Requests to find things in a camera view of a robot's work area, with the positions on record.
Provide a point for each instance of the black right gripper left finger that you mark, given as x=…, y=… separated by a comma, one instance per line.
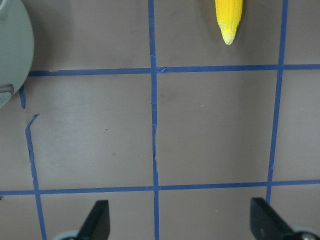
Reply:
x=97, y=224

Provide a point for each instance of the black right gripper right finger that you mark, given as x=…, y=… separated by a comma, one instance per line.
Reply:
x=266, y=224

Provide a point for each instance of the yellow corn cob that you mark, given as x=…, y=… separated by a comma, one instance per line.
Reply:
x=228, y=15

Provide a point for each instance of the grey-green cooking pot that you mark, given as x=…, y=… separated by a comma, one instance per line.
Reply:
x=17, y=47

